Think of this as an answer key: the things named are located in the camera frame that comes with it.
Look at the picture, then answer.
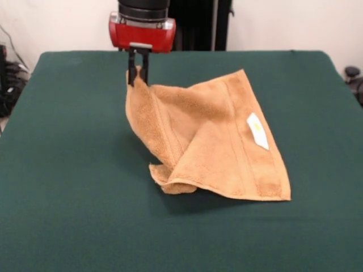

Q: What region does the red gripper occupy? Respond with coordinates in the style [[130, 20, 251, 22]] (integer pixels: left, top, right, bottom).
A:
[[108, 19, 176, 86]]

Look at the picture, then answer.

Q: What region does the tan terry towel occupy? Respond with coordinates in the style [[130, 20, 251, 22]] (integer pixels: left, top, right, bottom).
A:
[[125, 65, 292, 202]]

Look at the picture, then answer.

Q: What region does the dark green table cloth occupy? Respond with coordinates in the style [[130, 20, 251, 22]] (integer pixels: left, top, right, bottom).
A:
[[0, 50, 363, 272]]

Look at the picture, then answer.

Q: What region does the office chair base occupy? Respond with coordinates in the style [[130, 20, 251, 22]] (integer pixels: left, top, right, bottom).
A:
[[344, 66, 363, 107], [5, 61, 31, 118]]

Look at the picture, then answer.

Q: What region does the black computer box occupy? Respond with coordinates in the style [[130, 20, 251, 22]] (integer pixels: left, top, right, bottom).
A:
[[0, 44, 7, 93]]

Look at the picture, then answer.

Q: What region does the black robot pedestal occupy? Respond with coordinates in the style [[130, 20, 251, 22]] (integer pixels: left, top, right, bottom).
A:
[[169, 0, 235, 52]]

